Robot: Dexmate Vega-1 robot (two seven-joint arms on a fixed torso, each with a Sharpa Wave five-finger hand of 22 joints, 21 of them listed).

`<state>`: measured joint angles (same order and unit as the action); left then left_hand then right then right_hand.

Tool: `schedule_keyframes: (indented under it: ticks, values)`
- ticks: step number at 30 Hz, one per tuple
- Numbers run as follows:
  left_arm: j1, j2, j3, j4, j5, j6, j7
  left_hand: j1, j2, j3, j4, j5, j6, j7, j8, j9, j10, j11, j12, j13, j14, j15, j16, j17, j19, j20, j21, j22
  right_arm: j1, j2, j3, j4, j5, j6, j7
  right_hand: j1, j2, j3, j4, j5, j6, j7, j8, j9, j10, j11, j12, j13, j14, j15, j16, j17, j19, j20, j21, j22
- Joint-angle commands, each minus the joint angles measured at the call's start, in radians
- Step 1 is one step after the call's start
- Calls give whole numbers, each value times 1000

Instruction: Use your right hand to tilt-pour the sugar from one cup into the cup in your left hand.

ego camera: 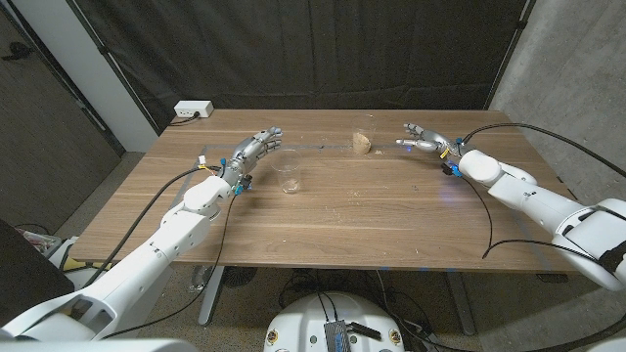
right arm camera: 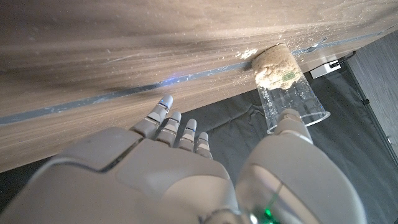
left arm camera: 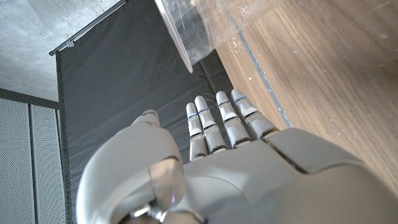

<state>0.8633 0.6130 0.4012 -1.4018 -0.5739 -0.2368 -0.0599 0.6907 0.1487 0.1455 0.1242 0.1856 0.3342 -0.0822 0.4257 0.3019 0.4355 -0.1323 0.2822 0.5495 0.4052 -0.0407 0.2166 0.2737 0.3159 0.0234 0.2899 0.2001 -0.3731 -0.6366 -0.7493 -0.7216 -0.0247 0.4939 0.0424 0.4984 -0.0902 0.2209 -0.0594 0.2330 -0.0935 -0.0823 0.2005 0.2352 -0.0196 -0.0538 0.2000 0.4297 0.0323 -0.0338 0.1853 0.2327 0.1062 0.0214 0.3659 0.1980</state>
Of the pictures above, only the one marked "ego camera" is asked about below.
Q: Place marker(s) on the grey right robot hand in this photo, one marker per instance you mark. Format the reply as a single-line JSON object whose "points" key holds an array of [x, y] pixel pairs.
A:
{"points": [[433, 143]]}

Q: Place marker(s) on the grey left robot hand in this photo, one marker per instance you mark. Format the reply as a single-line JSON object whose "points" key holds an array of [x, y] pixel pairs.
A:
{"points": [[247, 151]]}

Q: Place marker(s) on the clear plastic cup with sugar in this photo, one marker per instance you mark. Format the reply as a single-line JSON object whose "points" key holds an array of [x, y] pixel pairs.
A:
{"points": [[362, 142]]}

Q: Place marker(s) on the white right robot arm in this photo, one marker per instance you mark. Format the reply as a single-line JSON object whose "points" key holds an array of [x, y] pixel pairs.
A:
{"points": [[538, 203]]}

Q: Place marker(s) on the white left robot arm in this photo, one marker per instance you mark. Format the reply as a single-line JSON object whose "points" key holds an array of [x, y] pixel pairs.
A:
{"points": [[147, 264]]}

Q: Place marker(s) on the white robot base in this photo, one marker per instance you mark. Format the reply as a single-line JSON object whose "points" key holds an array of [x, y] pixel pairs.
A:
{"points": [[303, 322]]}

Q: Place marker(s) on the white power strip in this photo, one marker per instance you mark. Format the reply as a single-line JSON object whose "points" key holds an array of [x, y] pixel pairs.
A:
{"points": [[193, 108]]}

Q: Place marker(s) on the black backdrop curtain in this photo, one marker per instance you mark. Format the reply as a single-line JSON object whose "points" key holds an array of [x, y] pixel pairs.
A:
{"points": [[313, 49]]}

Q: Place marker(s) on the black round fan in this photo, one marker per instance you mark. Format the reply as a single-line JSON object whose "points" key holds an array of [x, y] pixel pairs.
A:
{"points": [[238, 276]]}

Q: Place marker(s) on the grey table leg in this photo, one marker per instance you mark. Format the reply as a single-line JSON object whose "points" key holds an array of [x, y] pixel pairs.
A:
{"points": [[211, 298], [462, 303]]}

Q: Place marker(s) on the grey electronics box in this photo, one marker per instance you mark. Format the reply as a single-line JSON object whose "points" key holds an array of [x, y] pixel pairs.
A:
{"points": [[337, 337]]}

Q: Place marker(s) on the white and yellow floor item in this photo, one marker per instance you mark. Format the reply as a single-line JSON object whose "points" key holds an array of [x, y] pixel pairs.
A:
{"points": [[63, 254]]}

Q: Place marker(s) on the colourful cloth pile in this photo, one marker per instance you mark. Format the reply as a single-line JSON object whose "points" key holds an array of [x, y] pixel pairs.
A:
{"points": [[39, 240]]}

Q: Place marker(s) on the white robot torso edge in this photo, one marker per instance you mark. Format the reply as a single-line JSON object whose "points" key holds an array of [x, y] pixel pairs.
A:
{"points": [[98, 346]]}

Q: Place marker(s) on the black chair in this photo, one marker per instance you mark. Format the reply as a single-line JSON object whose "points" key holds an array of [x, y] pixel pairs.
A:
{"points": [[24, 278]]}

